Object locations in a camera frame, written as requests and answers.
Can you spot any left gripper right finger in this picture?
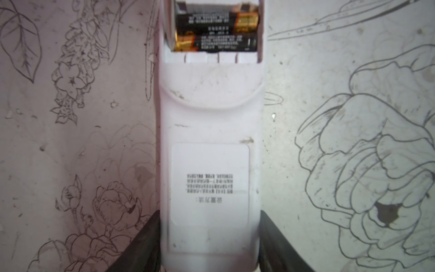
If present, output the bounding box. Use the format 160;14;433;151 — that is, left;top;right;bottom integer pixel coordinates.
259;211;314;272

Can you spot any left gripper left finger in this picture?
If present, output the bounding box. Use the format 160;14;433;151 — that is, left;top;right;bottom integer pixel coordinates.
106;210;161;272

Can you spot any white remote control with batteries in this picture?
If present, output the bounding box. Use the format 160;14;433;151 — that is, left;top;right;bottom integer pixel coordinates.
157;1;268;272

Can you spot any black gold AAA battery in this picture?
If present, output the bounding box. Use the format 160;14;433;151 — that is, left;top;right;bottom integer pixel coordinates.
174;33;258;53
176;12;259;35

